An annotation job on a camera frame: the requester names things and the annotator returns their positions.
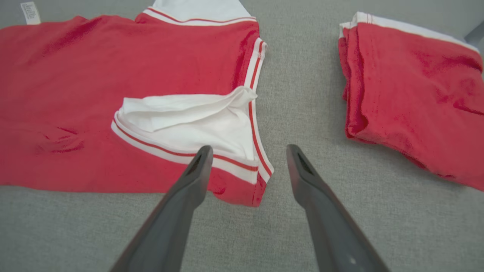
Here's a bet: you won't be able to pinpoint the red shirt with white trim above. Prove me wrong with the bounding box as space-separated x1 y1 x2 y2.
0 0 275 207

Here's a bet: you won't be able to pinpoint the red shorts with white waistband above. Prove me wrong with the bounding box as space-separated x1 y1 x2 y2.
338 11 484 191

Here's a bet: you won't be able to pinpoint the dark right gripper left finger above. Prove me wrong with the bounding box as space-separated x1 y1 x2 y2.
110 145 214 272

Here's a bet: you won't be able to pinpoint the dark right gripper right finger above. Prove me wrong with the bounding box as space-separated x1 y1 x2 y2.
286 144 390 272

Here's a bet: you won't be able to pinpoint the grey fabric sofa cushion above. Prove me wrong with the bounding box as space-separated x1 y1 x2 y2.
0 0 484 272

